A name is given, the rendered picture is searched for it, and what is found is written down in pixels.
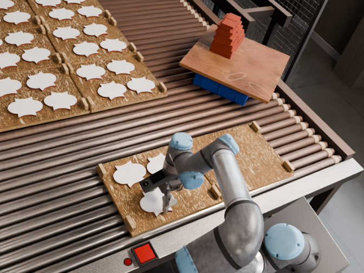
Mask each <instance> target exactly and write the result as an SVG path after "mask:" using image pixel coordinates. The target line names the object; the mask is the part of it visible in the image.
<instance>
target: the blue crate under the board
mask: <svg viewBox="0 0 364 273"><path fill-rule="evenodd" d="M193 84H195V85H197V86H200V87H202V88H204V89H206V90H208V91H211V92H213V93H215V94H217V95H220V96H222V97H224V98H226V99H228V100H231V101H233V102H235V103H237V104H239V105H242V106H243V105H244V104H245V102H246V101H247V99H248V97H249V96H248V95H245V94H243V93H241V92H238V91H236V90H234V89H232V88H230V87H227V86H225V85H223V84H221V83H218V82H216V81H214V80H212V79H209V78H207V77H204V76H202V75H200V74H198V73H196V74H195V77H194V80H193Z"/></svg>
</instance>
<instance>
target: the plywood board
mask: <svg viewBox="0 0 364 273"><path fill-rule="evenodd" d="M217 28H218V27H217V25H215V24H212V25H211V26H210V27H209V29H208V30H207V31H206V32H205V34H204V35H203V36H202V37H201V38H200V39H199V40H198V42H197V43H196V44H195V45H194V46H193V47H192V49H191V50H190V51H189V52H188V53H187V54H186V55H185V57H184V58H183V59H182V60H181V61H180V62H179V65H180V66H182V67H184V68H186V69H189V70H191V71H193V72H195V73H198V74H200V75H202V76H204V77H207V78H209V79H212V80H214V81H216V82H218V83H221V84H223V85H225V86H227V87H230V88H232V89H234V90H236V91H238V92H241V93H243V94H245V95H248V96H250V97H252V98H254V99H256V100H259V101H262V102H264V103H266V104H268V103H269V101H270V98H271V96H272V94H273V92H274V90H275V88H276V86H277V84H278V81H279V79H280V77H281V75H282V73H283V71H284V69H285V67H286V65H287V62H288V60H289V58H290V56H289V55H286V54H284V53H282V52H279V51H277V50H275V49H272V48H269V47H267V46H265V45H262V44H260V43H258V42H255V41H253V40H250V39H248V38H246V37H244V40H243V41H242V43H241V44H240V45H239V47H238V48H237V50H236V51H235V53H234V54H233V56H232V57H231V58H230V59H228V58H226V57H224V56H221V55H218V54H216V53H214V52H212V51H210V47H211V44H212V41H213V39H214V38H213V37H214V35H215V33H216V32H215V31H216V29H217Z"/></svg>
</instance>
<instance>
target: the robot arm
mask: <svg viewBox="0 0 364 273"><path fill-rule="evenodd" d="M192 143H193V140H192V138H191V137H190V136H189V135H188V134H186V133H183V132H178V133H175V134H174V135H173V136H172V138H171V141H170V142H169V146H168V150H167V153H166V157H165V160H164V163H163V167H162V169H160V170H159V171H157V172H155V173H153V174H151V175H150V176H148V177H147V178H145V179H143V180H141V181H139V184H140V186H141V188H142V190H143V191H144V193H147V192H149V191H151V192H152V191H154V190H155V189H156V188H157V187H158V188H159V189H160V191H161V192H162V193H163V194H164V196H162V202H163V204H162V211H163V212H164V214H166V213H167V212H168V209H169V208H170V207H171V206H173V205H175V204H176V203H177V199H175V198H173V195H172V194H171V193H170V191H174V190H177V192H178V191H181V190H182V189H183V187H184V188H185V189H188V190H194V189H196V188H198V187H200V186H201V185H202V184H203V182H204V176H203V175H204V174H206V173H207V172H209V171H211V170H212V169H213V170H214V173H215V175H216V179H217V182H218V186H219V189H220V192H221V195H222V199H223V202H224V205H225V209H226V210H225V212H224V219H225V220H224V222H223V223H221V224H220V225H218V226H216V227H215V228H213V229H212V230H210V231H209V232H207V233H205V234H203V235H202V236H200V237H198V238H197V239H195V240H194V241H192V242H190V243H188V244H187V245H184V246H183V247H182V248H181V249H179V250H178V251H177V252H176V254H175V261H176V264H177V267H178V270H179V272H180V273H275V272H276V271H278V270H280V269H281V268H283V267H285V268H286V269H287V270H288V271H290V272H292V273H310V272H312V271H314V270H315V269H316V268H317V266H318V265H319V263H320V260H321V248H320V245H319V243H318V241H317V240H316V239H315V238H314V237H313V236H312V235H310V234H309V233H306V232H303V231H300V230H299V229H297V228H296V227H294V226H292V225H289V224H284V223H280V224H276V225H273V226H272V227H271V228H269V229H268V231H267V232H266V234H265V236H263V234H264V220H263V215H262V212H261V210H260V208H259V206H258V204H257V203H256V202H255V201H253V200H252V198H251V196H250V193H249V190H248V188H247V186H246V183H245V181H244V178H243V176H242V173H241V171H240V169H239V166H238V164H237V161H236V158H235V155H236V154H237V153H238V152H239V147H238V145H237V143H236V142H235V140H234V139H233V137H232V136H231V135H230V134H228V133H226V134H224V135H222V136H221V137H219V138H217V139H216V140H215V141H213V142H211V143H210V144H208V145H207V146H205V147H204V148H202V149H201V150H200V151H198V152H197V153H195V154H193V153H192V151H191V148H192ZM181 185H182V187H181ZM180 187H181V188H180Z"/></svg>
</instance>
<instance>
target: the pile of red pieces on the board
mask: <svg viewBox="0 0 364 273"><path fill-rule="evenodd" d="M240 19H241V17H240V16H237V15H235V14H232V13H229V14H228V13H227V14H226V15H225V16H224V17H223V19H222V20H221V21H220V22H219V23H218V24H217V27H218V28H217V29H216V31H215V32H216V33H215V35H214V37H213V38H214V39H213V41H212V44H211V47H210V51H212V52H214V53H216V54H218V55H221V56H224V57H226V58H227V59H230V58H231V57H232V56H233V54H234V53H235V51H236V50H237V48H238V47H239V45H240V44H241V43H242V41H243V40H244V36H245V34H244V29H242V28H243V25H241V23H242V21H240Z"/></svg>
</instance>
